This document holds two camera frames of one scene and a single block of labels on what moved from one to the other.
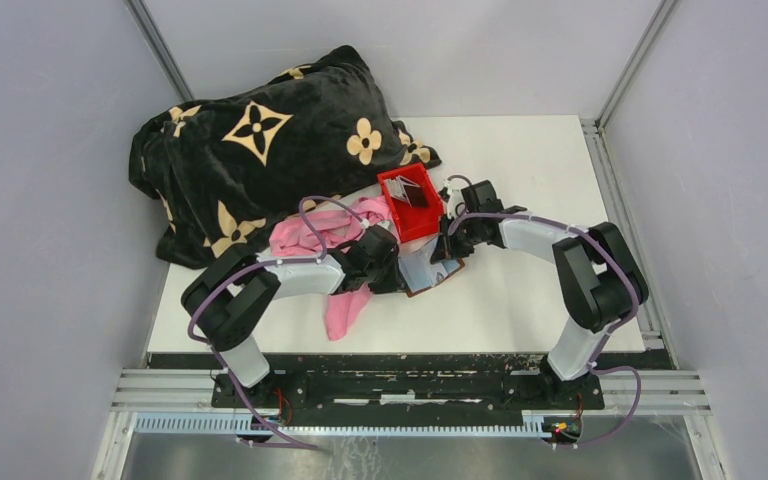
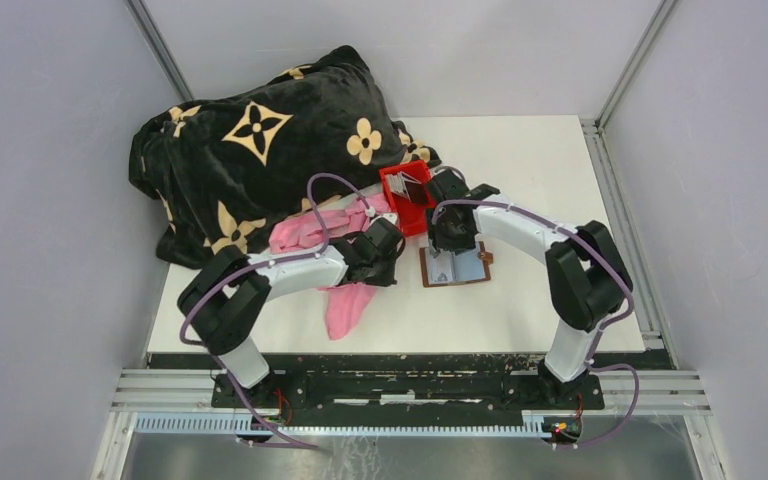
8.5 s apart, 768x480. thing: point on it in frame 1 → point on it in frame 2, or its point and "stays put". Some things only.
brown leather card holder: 417,271 → 449,268
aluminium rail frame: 626,393 stays put
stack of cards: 404,189 stays put
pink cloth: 344,307 stays put
